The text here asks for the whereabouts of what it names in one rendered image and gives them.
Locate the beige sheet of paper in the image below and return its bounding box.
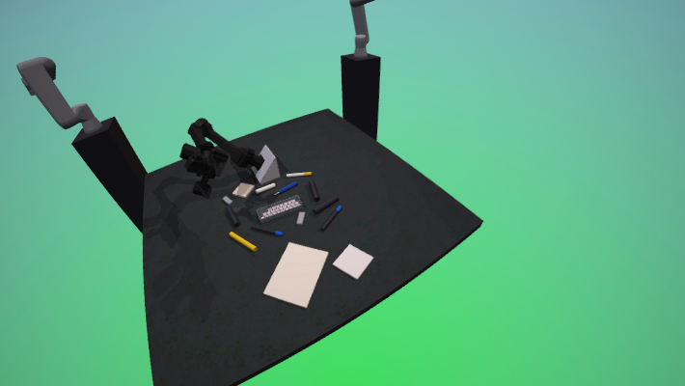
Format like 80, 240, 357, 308
264, 243, 328, 308

